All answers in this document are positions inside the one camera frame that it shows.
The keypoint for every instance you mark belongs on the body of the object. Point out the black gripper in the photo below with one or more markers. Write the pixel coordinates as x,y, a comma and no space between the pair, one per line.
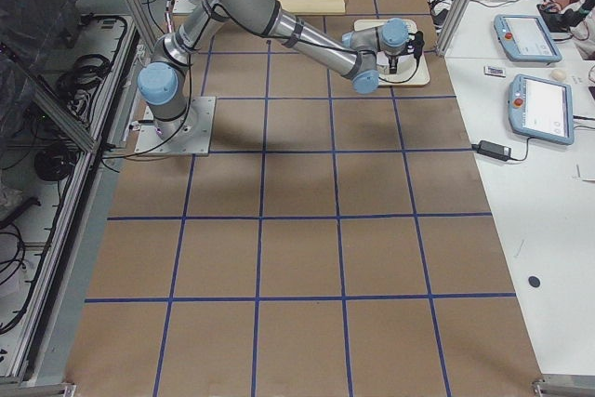
394,61

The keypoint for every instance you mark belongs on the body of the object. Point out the white round plate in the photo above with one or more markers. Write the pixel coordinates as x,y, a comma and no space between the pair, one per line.
407,65

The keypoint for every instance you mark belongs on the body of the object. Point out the cream bear tray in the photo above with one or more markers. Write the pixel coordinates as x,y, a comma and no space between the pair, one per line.
420,77

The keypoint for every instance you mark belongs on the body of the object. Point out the small white label box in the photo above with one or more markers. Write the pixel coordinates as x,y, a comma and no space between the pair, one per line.
494,71

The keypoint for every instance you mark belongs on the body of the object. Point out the far blue teach pendant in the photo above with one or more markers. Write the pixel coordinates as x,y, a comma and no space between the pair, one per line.
526,39

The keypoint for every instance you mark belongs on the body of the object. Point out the blue teach pendant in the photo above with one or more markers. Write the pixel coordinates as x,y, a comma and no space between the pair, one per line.
542,109
526,39

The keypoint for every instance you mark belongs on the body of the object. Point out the black power adapter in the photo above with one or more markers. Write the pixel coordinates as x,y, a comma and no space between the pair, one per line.
492,150

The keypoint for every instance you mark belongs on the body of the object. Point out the near blue teach pendant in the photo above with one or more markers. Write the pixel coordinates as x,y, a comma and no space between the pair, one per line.
542,109

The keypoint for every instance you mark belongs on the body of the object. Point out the black round table grommet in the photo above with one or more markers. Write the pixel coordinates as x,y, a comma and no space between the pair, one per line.
534,281

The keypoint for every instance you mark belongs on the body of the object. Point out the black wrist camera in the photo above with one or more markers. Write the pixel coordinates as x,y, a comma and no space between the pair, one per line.
416,45

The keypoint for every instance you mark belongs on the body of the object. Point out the aluminium frame post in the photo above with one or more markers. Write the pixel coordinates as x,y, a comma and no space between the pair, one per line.
462,2

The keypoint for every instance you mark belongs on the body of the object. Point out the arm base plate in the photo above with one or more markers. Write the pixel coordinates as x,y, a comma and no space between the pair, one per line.
184,7
160,138

